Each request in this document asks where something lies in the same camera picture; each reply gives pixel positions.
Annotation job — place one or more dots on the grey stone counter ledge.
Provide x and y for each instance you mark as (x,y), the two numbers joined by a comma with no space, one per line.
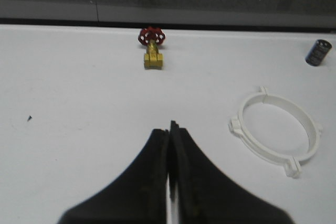
(168,1)

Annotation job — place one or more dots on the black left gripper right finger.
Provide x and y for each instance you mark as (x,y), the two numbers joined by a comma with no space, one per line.
(206,195)

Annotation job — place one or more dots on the black cylindrical capacitor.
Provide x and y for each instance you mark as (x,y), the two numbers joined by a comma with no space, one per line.
(318,52)

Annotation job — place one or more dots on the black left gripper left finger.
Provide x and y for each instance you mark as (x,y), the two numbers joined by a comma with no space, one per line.
(138,195)

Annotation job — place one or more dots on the brass valve red handwheel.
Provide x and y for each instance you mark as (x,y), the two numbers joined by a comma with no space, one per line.
(152,37)

